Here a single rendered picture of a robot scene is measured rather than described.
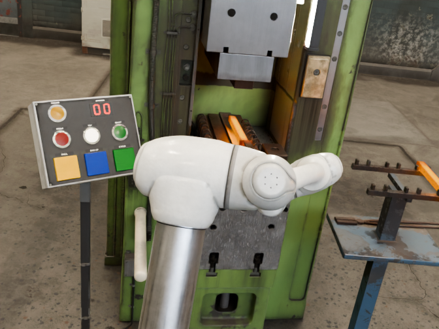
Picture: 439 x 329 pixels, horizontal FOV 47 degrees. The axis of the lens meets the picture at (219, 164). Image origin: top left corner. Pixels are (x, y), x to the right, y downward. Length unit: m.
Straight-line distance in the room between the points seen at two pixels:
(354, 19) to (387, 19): 6.14
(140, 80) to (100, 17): 5.37
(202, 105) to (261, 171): 1.48
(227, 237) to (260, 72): 0.68
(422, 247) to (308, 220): 0.55
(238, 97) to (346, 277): 1.32
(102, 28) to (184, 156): 6.41
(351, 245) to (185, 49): 0.96
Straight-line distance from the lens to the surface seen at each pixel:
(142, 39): 1.93
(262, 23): 1.82
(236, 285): 2.23
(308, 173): 1.35
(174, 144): 0.98
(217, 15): 1.79
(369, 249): 1.98
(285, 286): 2.55
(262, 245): 2.12
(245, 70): 1.85
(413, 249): 2.07
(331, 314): 2.82
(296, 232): 2.38
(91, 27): 7.36
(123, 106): 1.79
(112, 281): 2.82
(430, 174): 2.04
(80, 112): 1.73
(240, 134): 1.96
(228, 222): 2.03
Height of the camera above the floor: 1.75
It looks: 25 degrees down
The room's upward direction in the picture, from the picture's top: 7 degrees clockwise
